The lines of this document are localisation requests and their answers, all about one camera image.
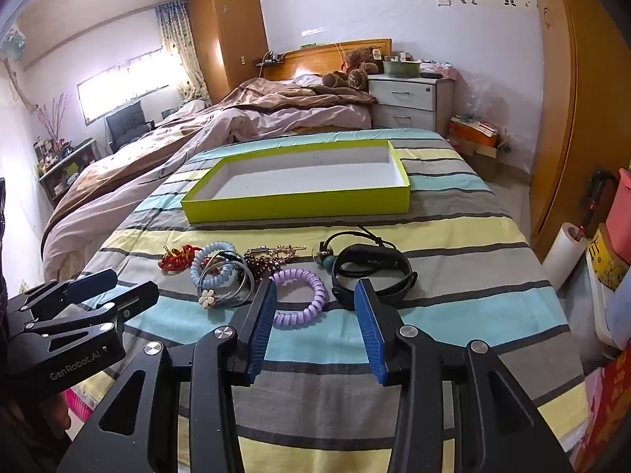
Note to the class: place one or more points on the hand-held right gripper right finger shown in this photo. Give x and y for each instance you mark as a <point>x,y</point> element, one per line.
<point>370,337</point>

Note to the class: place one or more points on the white paper roll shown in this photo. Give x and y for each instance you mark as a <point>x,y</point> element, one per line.
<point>567,256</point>

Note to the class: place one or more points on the wooden headboard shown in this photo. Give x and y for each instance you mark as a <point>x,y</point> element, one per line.
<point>310,59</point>

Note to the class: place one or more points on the cardboard box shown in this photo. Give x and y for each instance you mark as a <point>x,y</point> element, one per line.
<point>488,160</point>

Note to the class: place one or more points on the pink box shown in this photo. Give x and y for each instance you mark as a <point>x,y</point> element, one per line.
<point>621,217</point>

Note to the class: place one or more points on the black fitness band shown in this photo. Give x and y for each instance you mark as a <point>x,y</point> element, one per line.
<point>394,288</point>

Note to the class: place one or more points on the large wooden wardrobe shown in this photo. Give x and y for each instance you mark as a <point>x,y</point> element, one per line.
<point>581,108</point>

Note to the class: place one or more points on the wall fan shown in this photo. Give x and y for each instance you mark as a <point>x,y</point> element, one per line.
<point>12,44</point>

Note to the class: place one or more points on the orange box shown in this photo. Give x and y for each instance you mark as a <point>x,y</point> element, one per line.
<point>471,133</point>

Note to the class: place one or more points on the green container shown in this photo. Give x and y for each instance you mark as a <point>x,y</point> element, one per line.
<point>402,68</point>

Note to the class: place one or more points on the window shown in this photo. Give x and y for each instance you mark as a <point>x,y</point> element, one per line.
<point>118,83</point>

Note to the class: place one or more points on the striped bed sheet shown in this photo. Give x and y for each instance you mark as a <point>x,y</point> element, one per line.
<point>443,305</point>

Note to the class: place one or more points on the cluttered desk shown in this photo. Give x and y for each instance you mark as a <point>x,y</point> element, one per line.
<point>69,167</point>

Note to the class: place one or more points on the white nightstand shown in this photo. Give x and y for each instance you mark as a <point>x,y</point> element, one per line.
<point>409,103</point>

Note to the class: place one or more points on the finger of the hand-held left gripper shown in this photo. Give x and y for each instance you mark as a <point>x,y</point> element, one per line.
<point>93,283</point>
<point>133,300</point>

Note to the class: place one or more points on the brown blanket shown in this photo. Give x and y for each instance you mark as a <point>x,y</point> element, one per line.
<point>276,91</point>

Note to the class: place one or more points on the pink duvet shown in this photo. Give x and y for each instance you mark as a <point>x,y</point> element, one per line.
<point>148,167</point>

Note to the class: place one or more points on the gold rhinestone hair clip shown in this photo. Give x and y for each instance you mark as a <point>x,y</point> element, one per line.
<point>276,250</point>

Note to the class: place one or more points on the small wooden wall shelf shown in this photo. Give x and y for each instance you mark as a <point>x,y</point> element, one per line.
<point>268,61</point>

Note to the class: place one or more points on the dark office chair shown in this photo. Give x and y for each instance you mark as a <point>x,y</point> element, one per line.
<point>128,120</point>

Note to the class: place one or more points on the flower branches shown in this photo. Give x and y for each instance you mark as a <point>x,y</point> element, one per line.
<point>54,118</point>

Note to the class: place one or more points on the brown teddy bear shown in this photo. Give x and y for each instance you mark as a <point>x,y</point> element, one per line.
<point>355,79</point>

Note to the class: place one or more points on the lime green shallow box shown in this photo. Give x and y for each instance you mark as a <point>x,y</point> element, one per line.
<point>305,172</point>

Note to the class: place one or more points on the floral curtain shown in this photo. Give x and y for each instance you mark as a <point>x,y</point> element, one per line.
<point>180,44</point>

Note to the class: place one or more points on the red box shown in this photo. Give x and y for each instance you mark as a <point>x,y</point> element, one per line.
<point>609,414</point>

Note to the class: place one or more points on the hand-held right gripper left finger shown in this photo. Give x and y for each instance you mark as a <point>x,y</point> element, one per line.
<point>259,327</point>

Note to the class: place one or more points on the yellow box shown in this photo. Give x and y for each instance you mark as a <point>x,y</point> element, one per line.
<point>609,261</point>

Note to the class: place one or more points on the person's left hand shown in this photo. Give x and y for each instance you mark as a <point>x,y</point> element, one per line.
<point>56,411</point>

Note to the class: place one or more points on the tall wooden wardrobe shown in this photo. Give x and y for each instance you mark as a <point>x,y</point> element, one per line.
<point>227,34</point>

